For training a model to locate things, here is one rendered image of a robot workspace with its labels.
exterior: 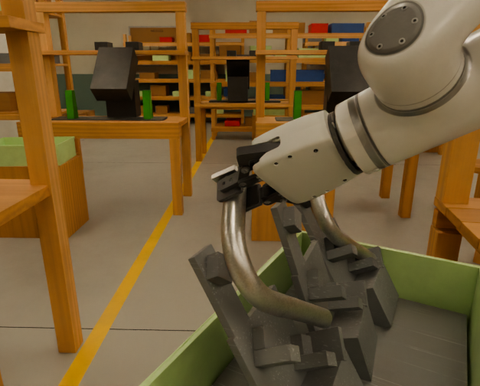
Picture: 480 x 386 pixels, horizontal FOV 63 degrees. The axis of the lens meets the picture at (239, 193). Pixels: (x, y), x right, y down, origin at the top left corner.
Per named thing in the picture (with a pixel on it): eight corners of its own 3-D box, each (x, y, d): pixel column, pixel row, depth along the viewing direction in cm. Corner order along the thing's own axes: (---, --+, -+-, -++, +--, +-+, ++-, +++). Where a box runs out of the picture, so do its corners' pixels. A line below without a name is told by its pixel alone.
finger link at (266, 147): (309, 144, 44) (289, 173, 49) (244, 130, 42) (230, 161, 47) (310, 152, 44) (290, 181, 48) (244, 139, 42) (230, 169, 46)
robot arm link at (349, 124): (382, 125, 47) (359, 135, 48) (350, 79, 41) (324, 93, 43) (400, 181, 42) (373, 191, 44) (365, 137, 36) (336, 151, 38)
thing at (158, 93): (243, 124, 1019) (243, 32, 952) (129, 123, 1028) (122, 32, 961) (244, 121, 1070) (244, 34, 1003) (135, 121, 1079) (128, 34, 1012)
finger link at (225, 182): (261, 163, 49) (220, 184, 52) (245, 150, 47) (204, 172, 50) (262, 184, 47) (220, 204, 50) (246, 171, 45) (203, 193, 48)
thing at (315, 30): (360, 140, 783) (372, 19, 716) (210, 139, 792) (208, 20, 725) (354, 136, 834) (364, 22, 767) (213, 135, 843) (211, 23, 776)
